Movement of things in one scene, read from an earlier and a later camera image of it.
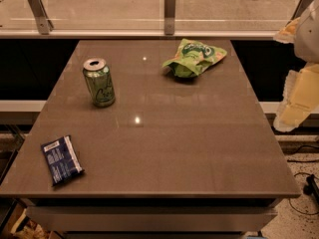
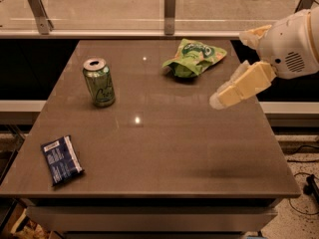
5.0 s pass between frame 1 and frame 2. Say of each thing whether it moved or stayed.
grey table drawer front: stayed
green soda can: stayed
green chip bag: stayed
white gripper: moved
